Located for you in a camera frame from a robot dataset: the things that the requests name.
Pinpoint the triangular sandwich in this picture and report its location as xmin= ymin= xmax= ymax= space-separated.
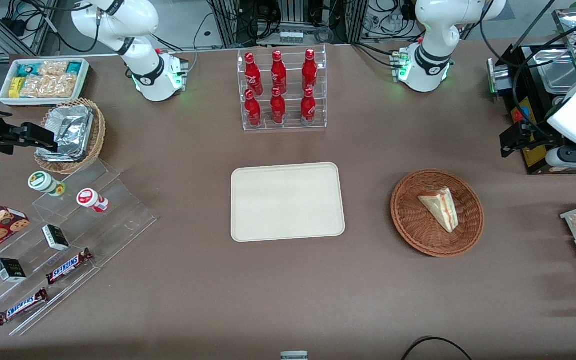
xmin=418 ymin=187 xmax=458 ymax=234

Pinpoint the light oval wicker basket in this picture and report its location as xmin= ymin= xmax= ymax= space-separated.
xmin=34 ymin=98 xmax=107 ymax=175

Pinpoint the brown round wicker basket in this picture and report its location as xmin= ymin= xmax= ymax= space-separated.
xmin=390 ymin=169 xmax=485 ymax=258

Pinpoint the beige rectangular plastic tray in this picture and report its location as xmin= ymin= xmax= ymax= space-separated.
xmin=231 ymin=162 xmax=346 ymax=243

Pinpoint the black countertop appliance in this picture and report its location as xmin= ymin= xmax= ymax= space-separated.
xmin=487 ymin=42 xmax=576 ymax=175

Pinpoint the aluminium foil container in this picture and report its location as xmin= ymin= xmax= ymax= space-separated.
xmin=35 ymin=104 xmax=95 ymax=164

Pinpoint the green lid yogurt cup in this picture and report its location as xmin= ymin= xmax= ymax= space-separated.
xmin=28 ymin=171 xmax=67 ymax=197

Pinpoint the large clear bag of crackers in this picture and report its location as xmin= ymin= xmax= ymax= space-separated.
xmin=19 ymin=74 xmax=79 ymax=99

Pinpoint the teal snack packet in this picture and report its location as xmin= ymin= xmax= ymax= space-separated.
xmin=16 ymin=62 xmax=42 ymax=79

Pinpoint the stainless steel pan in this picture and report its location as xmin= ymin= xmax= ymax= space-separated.
xmin=535 ymin=47 xmax=576 ymax=96

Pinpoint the small clear bag of crackers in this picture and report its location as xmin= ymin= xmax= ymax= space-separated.
xmin=38 ymin=60 xmax=71 ymax=77

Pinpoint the white rectangular snack bin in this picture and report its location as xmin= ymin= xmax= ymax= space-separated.
xmin=0 ymin=58 xmax=91 ymax=107

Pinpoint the red lid yogurt cup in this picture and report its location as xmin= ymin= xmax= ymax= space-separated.
xmin=76 ymin=188 xmax=110 ymax=214

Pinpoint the small black box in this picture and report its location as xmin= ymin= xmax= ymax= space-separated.
xmin=42 ymin=224 xmax=71 ymax=252
xmin=0 ymin=258 xmax=28 ymax=284

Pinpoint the clear acrylic stepped shelf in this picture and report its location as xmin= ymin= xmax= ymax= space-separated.
xmin=0 ymin=159 xmax=158 ymax=337

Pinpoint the snickers chocolate bar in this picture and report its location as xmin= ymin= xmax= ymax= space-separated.
xmin=0 ymin=288 xmax=49 ymax=327
xmin=45 ymin=248 xmax=94 ymax=286

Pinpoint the red cola bottle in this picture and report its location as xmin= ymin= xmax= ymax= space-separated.
xmin=244 ymin=89 xmax=263 ymax=128
xmin=300 ymin=87 xmax=317 ymax=125
xmin=270 ymin=50 xmax=288 ymax=95
xmin=302 ymin=48 xmax=318 ymax=92
xmin=270 ymin=87 xmax=287 ymax=125
xmin=244 ymin=52 xmax=264 ymax=97

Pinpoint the clear acrylic bottle rack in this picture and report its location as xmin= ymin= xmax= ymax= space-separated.
xmin=237 ymin=44 xmax=328 ymax=132

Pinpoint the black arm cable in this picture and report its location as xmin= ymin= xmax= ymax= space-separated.
xmin=512 ymin=22 xmax=576 ymax=137

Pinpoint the black cable loop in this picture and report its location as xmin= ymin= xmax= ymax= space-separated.
xmin=400 ymin=336 xmax=474 ymax=360

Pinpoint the aluminium frame with cables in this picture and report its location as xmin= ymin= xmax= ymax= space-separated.
xmin=207 ymin=0 xmax=370 ymax=49

